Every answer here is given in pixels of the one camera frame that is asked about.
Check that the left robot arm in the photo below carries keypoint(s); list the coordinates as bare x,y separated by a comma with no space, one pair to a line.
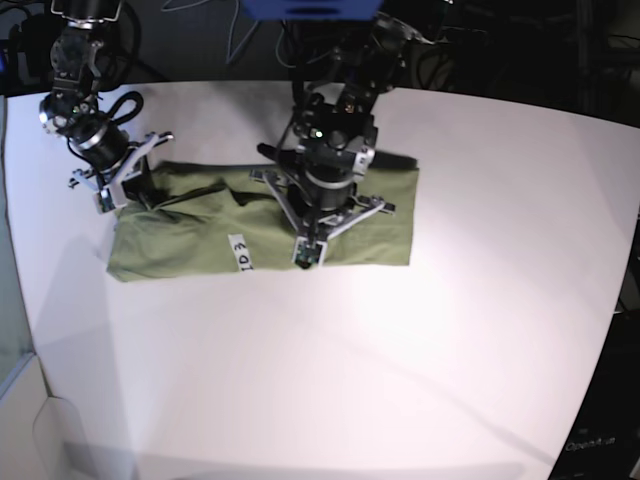
329,143

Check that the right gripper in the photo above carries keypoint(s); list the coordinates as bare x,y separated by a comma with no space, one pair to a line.
116,161

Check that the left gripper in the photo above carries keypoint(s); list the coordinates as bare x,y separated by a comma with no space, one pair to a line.
321,202

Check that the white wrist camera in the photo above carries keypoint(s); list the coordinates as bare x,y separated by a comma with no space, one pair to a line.
108,200
307,253

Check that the blue box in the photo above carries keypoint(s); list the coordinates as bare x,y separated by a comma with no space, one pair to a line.
312,10

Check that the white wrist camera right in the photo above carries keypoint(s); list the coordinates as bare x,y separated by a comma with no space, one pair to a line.
108,200

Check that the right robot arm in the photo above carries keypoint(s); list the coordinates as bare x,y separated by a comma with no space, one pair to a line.
93,55

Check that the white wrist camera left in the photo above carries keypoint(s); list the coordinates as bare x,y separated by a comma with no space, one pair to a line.
307,253

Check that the black OpenArm case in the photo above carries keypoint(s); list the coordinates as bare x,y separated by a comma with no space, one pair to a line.
604,440

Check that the green T-shirt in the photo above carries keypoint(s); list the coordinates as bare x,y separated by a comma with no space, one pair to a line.
216,220

